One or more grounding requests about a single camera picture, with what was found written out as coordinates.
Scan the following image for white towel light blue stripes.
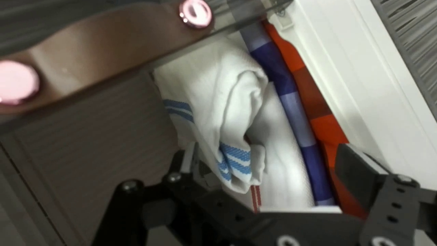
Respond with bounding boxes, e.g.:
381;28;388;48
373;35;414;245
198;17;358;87
152;39;271;197

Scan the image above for blue checkered towel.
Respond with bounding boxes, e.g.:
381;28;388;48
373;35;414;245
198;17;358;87
238;22;339;208

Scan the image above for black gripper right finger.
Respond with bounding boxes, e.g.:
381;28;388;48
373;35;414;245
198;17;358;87
335;144;422;246

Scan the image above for orange checkered towel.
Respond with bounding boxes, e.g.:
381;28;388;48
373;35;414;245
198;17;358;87
261;20;370;221

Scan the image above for white stacked storage cabinet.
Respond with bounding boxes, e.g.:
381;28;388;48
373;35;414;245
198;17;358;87
0;0;437;246

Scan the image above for white towel with red stripes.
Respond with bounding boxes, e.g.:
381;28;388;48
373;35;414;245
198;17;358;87
245;81;317;215

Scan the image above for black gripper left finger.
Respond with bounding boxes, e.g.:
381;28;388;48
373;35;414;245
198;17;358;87
93;143;216;246

